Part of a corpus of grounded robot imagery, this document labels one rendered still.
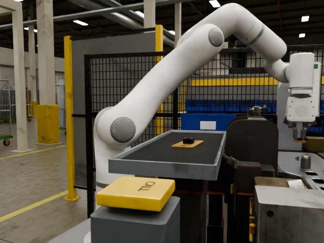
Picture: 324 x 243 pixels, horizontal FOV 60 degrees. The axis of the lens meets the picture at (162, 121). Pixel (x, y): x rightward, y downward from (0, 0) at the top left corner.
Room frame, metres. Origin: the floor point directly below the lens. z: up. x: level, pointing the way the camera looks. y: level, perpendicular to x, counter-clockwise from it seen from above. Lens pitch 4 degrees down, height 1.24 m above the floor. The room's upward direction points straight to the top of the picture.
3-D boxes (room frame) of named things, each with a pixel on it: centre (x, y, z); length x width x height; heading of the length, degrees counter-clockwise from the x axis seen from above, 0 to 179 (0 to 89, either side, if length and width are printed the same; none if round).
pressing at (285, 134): (1.36, -0.62, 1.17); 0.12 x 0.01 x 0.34; 75
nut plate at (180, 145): (0.51, -0.05, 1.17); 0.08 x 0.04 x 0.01; 157
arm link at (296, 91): (1.11, -0.54, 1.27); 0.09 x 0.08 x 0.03; 75
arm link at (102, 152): (0.89, 0.15, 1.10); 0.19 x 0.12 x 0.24; 20
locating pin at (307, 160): (0.98, -0.51, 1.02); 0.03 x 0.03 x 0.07
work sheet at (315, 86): (1.61, -0.78, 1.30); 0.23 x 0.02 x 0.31; 75
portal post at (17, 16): (6.72, 3.37, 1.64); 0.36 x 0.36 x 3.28; 66
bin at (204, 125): (1.63, -0.26, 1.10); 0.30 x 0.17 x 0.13; 82
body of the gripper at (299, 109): (1.11, -0.54, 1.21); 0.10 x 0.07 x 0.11; 75
